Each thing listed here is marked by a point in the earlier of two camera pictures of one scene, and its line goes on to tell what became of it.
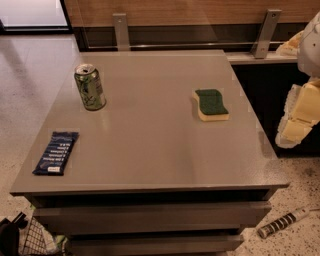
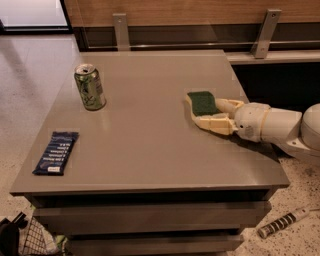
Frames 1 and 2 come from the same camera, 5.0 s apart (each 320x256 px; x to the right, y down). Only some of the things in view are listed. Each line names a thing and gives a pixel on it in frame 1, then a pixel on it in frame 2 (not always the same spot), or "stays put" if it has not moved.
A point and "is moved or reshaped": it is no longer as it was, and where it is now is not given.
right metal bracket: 261,46 stays put
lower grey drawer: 153,245 stays put
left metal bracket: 120,24 stays put
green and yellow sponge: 210,105 is moved or reshaped
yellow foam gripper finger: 290,47 -> 228,106
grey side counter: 248,57 stays put
